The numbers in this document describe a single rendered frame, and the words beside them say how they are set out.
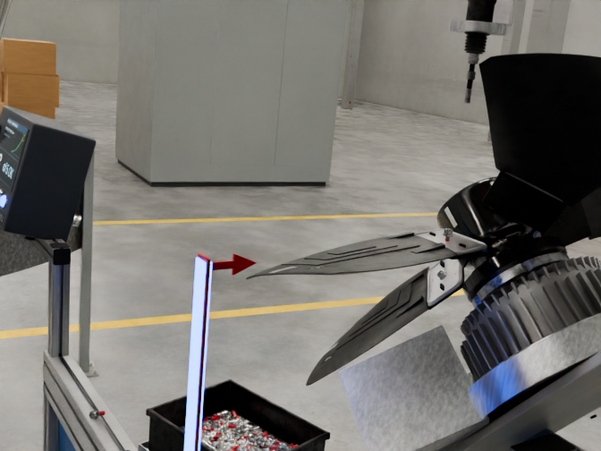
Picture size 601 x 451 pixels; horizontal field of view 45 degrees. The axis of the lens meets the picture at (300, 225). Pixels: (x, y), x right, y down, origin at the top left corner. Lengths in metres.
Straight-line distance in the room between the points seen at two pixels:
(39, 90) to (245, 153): 2.72
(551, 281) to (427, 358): 0.18
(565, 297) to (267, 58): 6.59
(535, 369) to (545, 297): 0.09
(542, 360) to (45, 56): 8.29
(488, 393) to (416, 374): 0.10
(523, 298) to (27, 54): 8.20
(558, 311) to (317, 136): 6.89
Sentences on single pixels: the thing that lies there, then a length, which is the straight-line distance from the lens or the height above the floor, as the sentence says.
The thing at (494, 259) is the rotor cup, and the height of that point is 1.17.
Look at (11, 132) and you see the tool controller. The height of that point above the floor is 1.22.
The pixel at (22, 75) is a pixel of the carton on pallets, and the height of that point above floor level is 0.85.
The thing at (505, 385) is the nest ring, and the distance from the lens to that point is 0.87.
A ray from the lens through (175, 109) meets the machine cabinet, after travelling 7.05.
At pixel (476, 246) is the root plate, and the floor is 1.19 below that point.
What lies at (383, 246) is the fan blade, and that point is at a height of 1.18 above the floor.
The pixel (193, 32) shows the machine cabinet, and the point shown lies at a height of 1.48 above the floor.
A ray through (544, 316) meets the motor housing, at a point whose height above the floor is 1.14.
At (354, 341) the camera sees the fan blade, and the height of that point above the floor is 0.99.
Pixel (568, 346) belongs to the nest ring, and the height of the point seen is 1.12.
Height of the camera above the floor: 1.41
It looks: 14 degrees down
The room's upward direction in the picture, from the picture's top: 5 degrees clockwise
